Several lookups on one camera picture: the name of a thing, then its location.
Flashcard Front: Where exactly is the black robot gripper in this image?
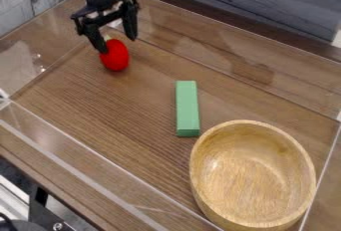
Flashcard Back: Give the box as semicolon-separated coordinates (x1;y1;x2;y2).
71;0;141;54

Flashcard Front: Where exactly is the red plush strawberry toy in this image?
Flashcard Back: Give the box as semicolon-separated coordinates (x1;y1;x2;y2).
101;39;130;72

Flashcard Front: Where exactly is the green rectangular block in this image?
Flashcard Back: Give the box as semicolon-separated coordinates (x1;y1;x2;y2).
176;81;200;137

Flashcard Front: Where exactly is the wooden bowl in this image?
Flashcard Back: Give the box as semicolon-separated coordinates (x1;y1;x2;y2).
189;119;316;231

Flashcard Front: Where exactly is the clear acrylic corner bracket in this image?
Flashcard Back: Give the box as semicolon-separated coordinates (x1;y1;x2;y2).
82;0;133;29

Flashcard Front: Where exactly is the clear acrylic tray wall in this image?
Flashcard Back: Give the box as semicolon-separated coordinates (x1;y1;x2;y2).
0;92;220;231

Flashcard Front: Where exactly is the black table clamp mount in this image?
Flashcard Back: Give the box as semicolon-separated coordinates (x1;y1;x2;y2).
29;186;77;231

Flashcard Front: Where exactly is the black cable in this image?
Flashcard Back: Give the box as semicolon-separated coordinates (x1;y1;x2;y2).
0;213;15;231

